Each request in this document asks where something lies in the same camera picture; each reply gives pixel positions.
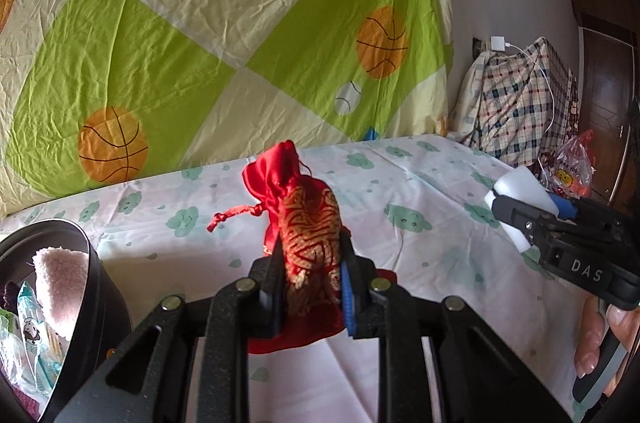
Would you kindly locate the pink-edged white knitted cloth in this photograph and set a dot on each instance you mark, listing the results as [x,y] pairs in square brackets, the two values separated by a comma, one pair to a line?
[30,405]

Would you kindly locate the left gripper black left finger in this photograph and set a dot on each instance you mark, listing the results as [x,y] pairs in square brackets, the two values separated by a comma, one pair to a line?
[180,344]

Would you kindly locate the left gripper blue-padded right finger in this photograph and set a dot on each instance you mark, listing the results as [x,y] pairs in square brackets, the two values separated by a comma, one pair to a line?
[437,361]

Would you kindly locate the green cream sports-print sheet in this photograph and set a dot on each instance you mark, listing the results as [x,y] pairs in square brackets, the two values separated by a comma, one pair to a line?
[100,92]

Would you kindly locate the plaid checked storage bag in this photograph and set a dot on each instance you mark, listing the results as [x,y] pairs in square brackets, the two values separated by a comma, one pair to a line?
[518,107]

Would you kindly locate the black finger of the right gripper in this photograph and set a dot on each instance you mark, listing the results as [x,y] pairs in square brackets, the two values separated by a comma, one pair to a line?
[527,226]

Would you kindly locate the clear plastic bag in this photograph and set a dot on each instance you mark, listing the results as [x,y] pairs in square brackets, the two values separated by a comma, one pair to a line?
[14,362]

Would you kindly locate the red gold drawstring pouch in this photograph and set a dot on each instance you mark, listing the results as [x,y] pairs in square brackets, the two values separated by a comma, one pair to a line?
[310,295]

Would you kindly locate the person's right hand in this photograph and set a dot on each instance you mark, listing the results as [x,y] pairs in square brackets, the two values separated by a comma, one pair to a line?
[593,326]

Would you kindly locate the purple velvet scrunchie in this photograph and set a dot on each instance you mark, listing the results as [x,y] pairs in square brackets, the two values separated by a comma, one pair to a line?
[9,297]

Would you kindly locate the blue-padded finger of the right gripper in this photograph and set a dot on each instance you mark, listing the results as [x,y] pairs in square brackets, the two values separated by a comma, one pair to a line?
[567,207]

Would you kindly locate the cloud-print white tablecloth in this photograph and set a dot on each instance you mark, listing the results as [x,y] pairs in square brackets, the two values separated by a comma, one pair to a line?
[414,205]

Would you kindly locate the white charger plug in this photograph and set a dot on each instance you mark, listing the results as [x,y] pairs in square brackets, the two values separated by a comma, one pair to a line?
[497,43]

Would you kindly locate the teal white wet-wipe packet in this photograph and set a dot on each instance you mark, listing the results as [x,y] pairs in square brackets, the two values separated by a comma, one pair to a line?
[43,348]

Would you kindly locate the red plastic snack bag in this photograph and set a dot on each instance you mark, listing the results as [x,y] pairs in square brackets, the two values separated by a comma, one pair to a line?
[568,172]

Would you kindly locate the round black metal tin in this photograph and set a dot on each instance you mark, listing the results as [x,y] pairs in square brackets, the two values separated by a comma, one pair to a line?
[102,324]

